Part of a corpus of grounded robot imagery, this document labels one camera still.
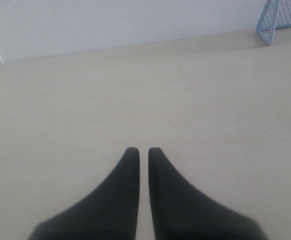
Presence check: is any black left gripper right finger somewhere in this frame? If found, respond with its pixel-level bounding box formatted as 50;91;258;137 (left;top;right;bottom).
148;147;262;240

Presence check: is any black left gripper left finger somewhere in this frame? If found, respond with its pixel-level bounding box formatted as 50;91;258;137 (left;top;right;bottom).
29;147;140;240

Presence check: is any small light blue goal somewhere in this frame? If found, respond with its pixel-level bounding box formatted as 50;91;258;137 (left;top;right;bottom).
256;0;291;46

